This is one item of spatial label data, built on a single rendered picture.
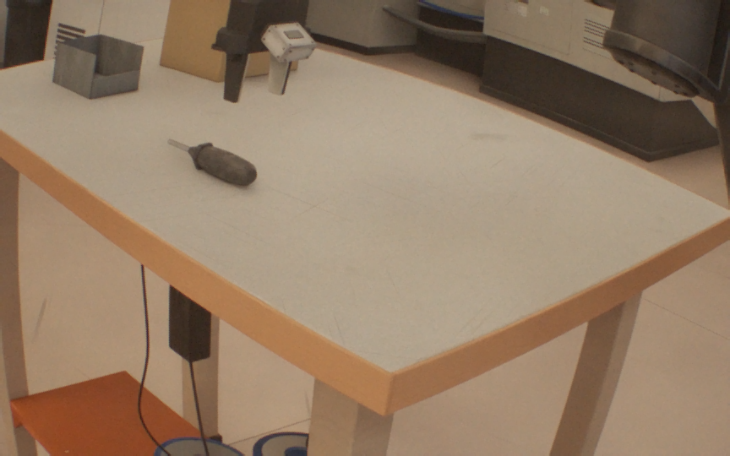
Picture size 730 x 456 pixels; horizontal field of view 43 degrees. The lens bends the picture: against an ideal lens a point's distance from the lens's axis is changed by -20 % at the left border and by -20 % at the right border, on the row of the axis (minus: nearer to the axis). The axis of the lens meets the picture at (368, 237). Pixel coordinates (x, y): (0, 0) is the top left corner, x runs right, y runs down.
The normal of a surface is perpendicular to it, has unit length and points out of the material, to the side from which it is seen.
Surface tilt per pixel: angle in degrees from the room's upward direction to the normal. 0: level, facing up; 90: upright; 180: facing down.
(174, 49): 90
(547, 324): 90
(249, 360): 0
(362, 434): 90
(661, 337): 0
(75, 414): 0
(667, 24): 74
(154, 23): 90
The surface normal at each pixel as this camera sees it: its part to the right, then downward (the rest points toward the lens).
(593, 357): -0.69, 0.18
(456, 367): 0.71, 0.33
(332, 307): 0.12, -0.93
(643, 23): -0.56, -0.10
